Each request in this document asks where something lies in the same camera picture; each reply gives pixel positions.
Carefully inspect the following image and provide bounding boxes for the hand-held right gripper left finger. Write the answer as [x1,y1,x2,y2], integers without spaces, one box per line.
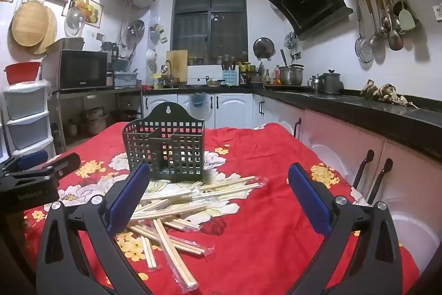
[36,162,152,295]

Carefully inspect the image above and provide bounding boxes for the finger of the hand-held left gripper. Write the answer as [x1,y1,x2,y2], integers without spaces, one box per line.
[0,149,49,174]
[0,152,82,186]

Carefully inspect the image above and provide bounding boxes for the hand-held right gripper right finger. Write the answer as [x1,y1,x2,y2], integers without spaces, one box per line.
[287,162,403,295]

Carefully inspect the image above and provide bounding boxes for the pile of chopsticks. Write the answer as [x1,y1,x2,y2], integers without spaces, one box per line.
[126,175,269,293]

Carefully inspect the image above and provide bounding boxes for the dark green utensil holder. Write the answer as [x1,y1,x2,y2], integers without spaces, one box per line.
[122,102,206,183]

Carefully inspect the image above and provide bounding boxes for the hanging kitchen utensils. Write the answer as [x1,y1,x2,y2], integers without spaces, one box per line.
[380,0,404,52]

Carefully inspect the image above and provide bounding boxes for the red floral tablecloth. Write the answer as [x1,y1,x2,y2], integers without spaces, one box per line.
[21,122,421,295]

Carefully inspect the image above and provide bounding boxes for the plastic drawer unit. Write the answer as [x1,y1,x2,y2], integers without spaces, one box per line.
[3,80,56,157]

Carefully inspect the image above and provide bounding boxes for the metal storage rack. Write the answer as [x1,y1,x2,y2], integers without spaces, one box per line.
[48,86,144,152]

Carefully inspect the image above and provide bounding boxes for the red plastic basin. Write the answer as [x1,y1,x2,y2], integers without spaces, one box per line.
[4,62,42,85]

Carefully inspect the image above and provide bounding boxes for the black microwave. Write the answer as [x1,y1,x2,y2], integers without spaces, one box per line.
[41,49,108,91]

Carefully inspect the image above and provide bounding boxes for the black kitchen countertop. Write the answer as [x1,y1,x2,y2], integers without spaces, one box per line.
[142,84,442,164]

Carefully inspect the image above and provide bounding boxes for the blue plastic bag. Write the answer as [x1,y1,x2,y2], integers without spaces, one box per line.
[189,92,208,108]

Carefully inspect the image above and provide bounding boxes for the small steel kettle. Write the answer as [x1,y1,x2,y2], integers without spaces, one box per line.
[307,74,323,92]

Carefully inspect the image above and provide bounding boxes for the stove tray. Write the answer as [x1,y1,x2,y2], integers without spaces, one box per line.
[263,82,311,90]

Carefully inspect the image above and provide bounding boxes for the large steel kettle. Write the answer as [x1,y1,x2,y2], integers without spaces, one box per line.
[321,69,345,95]

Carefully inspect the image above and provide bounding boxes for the blender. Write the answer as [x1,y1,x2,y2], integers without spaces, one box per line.
[102,41,120,71]

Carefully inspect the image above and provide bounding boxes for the steel stock pot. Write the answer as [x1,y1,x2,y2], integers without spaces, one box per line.
[279,64,305,86]

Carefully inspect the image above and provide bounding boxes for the round wooden board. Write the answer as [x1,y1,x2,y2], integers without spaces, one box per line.
[26,6,59,55]

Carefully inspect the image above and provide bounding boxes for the row of condiment bottles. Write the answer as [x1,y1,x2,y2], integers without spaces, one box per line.
[240,61,281,89]

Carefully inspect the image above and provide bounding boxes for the pile of ginger roots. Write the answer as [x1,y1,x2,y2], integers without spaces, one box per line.
[360,79,419,109]

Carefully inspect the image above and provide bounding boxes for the wooden cutting board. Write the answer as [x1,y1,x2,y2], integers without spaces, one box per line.
[166,49,189,85]

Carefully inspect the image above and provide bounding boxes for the metal faucet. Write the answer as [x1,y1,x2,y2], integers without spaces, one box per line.
[161,59,180,88]

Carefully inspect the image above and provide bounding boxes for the round bamboo tray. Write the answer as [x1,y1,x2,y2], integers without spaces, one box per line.
[11,1,48,47]

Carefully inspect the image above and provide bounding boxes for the white rectangular box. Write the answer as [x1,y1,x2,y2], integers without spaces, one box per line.
[187,65,225,87]

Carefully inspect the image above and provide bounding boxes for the glass pot lid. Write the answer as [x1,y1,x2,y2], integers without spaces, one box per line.
[64,6,86,37]

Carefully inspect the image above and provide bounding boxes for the hanging steel bowl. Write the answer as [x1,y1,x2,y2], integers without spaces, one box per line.
[126,19,146,40]

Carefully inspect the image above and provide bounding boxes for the framed fruit picture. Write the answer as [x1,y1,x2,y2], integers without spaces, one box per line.
[63,0,104,28]

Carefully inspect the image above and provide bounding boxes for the hanging dark pot lid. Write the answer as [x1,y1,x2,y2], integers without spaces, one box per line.
[253,37,275,61]

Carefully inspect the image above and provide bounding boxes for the hanging plastic bags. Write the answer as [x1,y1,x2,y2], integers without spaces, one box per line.
[149,24,169,44]

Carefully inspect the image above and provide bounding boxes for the hanging small kitchen tools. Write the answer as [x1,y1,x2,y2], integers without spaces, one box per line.
[284,30,298,51]

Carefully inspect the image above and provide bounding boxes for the mesh strainer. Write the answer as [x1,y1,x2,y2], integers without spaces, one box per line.
[354,1,375,64]

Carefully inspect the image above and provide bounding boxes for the row of windowsill jars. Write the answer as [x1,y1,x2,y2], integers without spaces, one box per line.
[189,54,249,67]

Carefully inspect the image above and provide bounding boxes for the slotted metal skimmer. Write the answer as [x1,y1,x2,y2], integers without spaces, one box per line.
[365,0,386,63]

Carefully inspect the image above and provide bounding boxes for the dark window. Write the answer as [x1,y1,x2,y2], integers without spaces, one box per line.
[171,0,249,67]

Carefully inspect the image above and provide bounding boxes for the metal spoon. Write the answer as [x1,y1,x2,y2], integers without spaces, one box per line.
[376,0,391,37]

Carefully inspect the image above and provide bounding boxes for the green spatula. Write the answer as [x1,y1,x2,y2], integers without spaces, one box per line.
[398,0,415,31]

